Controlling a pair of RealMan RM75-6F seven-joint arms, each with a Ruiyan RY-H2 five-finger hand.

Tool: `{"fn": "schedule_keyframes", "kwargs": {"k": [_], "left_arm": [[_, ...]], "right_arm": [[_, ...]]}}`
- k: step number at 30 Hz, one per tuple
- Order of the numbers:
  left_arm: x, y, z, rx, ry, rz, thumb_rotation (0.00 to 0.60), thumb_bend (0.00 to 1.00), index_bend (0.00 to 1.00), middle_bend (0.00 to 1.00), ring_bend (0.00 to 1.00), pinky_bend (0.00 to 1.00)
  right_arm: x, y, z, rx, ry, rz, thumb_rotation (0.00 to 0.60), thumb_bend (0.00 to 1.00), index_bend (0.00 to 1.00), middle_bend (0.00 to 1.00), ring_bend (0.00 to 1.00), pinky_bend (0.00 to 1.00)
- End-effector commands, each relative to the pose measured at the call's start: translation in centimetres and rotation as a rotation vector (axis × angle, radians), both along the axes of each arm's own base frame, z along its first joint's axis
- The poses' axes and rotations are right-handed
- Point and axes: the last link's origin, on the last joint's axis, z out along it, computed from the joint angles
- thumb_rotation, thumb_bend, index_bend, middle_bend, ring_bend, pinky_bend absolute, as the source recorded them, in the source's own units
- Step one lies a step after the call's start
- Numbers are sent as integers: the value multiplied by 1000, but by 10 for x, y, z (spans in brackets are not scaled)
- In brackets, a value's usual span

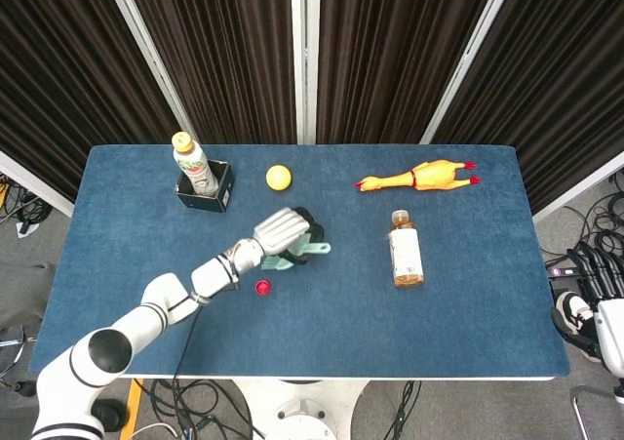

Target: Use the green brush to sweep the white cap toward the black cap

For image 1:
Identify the yellow floor tape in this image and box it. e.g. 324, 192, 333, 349
119, 378, 145, 440

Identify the blue table mat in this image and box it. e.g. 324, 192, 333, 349
27, 142, 571, 380

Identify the amber tea bottle white label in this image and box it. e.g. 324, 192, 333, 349
387, 209, 425, 290

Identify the yellow rubber chicken toy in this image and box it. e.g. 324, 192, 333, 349
354, 159, 482, 194

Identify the black acoustic curtain panel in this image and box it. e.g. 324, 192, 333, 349
316, 0, 501, 144
115, 0, 297, 144
431, 0, 624, 216
0, 0, 181, 202

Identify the yellow ball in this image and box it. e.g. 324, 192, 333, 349
265, 164, 293, 191

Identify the yellow cap drink bottle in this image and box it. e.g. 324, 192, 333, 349
171, 131, 220, 198

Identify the black and white sneaker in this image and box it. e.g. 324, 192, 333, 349
555, 291, 604, 363

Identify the black open box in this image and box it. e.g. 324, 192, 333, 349
175, 159, 236, 214

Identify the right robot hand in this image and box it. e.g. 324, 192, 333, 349
551, 242, 624, 371

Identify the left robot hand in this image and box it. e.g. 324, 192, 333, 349
252, 206, 327, 269

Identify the black floor cables bundle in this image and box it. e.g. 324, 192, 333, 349
134, 379, 267, 440
540, 169, 624, 265

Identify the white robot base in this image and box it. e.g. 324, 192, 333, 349
228, 377, 374, 440

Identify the black power strip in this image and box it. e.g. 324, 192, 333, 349
545, 262, 584, 280

